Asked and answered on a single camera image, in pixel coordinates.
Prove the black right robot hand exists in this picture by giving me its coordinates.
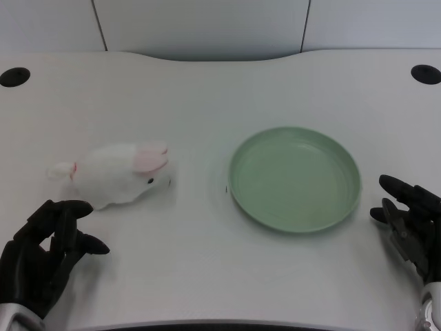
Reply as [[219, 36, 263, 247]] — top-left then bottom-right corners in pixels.
[[369, 174, 441, 285]]

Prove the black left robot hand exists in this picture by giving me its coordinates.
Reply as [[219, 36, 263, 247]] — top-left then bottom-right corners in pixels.
[[0, 199, 111, 320]]

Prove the white plush rabbit doll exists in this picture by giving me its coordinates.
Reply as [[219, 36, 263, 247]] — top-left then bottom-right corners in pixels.
[[47, 140, 172, 211]]

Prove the green round plate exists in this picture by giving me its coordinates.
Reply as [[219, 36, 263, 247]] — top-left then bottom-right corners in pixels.
[[227, 126, 362, 234]]

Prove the black table cable grommet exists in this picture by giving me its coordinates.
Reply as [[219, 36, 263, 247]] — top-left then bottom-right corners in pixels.
[[0, 67, 31, 88], [410, 64, 441, 85]]

